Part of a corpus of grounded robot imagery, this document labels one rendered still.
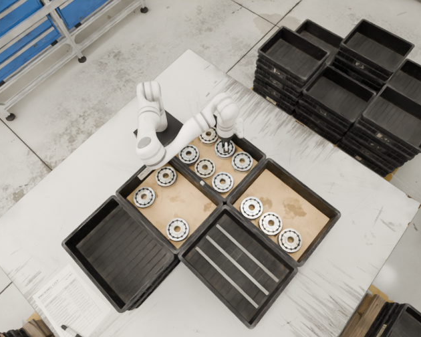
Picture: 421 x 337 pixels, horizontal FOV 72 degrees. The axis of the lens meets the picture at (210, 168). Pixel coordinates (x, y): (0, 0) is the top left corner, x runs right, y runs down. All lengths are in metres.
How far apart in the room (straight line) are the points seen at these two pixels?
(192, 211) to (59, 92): 2.05
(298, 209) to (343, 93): 1.18
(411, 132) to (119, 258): 1.87
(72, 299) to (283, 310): 0.97
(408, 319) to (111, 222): 1.72
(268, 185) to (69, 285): 1.06
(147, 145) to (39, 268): 0.94
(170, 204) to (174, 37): 2.08
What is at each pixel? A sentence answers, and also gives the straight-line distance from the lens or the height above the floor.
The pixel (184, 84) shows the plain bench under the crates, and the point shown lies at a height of 0.70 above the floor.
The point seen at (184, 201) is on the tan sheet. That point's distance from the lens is 1.39.
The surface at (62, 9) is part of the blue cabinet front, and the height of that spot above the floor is 0.50.
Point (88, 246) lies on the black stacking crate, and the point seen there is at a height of 0.83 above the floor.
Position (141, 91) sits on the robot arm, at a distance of 1.35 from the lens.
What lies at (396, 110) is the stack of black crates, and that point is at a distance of 2.28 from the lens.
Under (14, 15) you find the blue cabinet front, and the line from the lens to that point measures 2.78.
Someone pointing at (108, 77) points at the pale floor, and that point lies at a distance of 2.99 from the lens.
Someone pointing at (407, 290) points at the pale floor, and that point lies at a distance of 2.49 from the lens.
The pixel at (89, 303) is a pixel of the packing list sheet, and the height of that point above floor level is 0.70.
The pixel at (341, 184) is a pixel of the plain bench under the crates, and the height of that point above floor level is 0.70.
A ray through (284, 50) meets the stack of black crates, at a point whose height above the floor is 0.49.
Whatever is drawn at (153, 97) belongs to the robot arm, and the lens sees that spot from 1.37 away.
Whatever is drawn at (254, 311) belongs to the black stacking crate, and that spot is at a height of 0.83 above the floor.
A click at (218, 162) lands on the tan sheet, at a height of 0.83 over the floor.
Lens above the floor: 2.16
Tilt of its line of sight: 68 degrees down
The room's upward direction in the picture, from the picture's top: 6 degrees counter-clockwise
